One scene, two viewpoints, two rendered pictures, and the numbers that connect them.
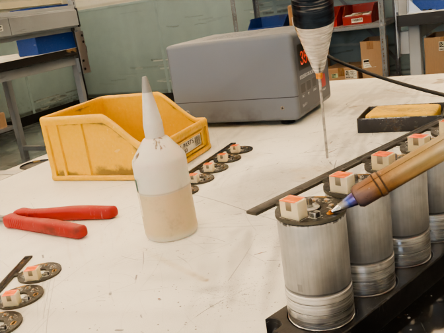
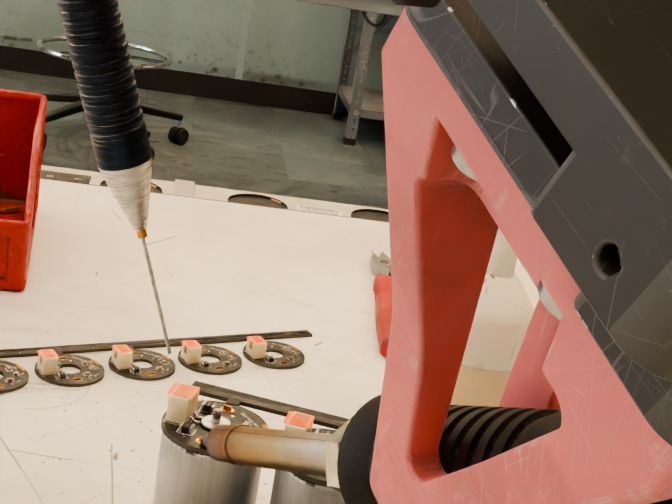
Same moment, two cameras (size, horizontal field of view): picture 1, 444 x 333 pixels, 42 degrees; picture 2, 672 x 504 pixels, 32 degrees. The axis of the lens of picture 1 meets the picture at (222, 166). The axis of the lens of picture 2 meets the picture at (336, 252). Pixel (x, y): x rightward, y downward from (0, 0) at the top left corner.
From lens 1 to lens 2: 0.24 m
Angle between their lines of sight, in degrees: 48
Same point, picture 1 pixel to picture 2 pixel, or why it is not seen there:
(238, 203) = not seen: hidden behind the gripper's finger
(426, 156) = (265, 443)
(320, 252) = (164, 477)
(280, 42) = not seen: outside the picture
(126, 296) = not seen: hidden behind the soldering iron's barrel
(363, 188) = (215, 432)
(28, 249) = (329, 327)
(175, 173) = (477, 340)
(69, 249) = (349, 357)
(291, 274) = (159, 487)
